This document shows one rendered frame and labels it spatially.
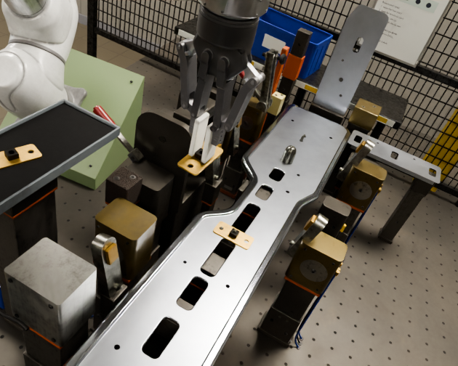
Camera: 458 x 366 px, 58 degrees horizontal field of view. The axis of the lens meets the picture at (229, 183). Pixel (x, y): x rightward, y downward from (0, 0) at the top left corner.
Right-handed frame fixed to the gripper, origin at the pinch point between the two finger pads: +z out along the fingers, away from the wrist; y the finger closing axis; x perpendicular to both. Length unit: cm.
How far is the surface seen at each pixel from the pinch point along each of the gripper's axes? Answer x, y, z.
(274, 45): 89, -25, 22
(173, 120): 10.4, -12.7, 8.6
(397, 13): 112, 6, 4
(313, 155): 51, 9, 30
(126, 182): -2.1, -13.1, 16.9
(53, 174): -13.7, -18.5, 10.5
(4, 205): -23.0, -17.8, 9.7
